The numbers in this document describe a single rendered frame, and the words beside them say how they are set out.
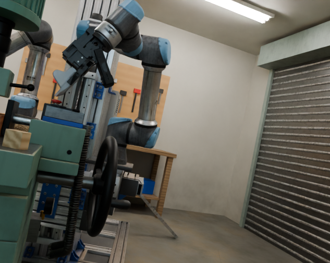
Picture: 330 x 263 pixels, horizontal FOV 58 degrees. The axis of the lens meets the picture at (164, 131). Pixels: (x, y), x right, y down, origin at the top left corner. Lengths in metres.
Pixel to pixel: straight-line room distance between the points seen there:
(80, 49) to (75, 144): 0.27
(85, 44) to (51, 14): 3.53
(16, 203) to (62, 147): 0.19
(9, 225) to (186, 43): 4.27
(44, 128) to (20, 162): 0.24
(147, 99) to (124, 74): 2.92
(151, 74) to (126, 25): 0.50
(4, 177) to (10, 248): 0.18
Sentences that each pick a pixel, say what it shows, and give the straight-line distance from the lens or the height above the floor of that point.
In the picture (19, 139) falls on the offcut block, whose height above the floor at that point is 0.92.
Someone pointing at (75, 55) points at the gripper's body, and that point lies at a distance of 0.89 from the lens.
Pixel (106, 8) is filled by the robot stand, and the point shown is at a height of 1.64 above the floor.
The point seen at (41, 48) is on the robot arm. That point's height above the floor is 1.33.
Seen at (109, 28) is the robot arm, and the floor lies 1.26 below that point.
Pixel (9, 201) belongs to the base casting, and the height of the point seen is 0.79.
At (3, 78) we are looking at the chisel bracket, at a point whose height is 1.04.
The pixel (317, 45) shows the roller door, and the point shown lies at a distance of 3.87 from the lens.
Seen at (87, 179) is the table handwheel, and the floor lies 0.82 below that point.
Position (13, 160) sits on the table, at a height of 0.89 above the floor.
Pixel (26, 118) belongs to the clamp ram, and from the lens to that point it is 0.86.
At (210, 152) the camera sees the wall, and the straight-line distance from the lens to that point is 4.78.
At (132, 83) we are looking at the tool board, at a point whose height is 1.71.
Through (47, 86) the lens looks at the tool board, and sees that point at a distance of 4.21.
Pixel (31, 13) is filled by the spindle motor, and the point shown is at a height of 1.22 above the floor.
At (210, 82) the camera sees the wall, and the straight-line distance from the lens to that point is 4.80.
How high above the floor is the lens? 0.97
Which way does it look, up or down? 2 degrees up
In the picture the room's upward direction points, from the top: 12 degrees clockwise
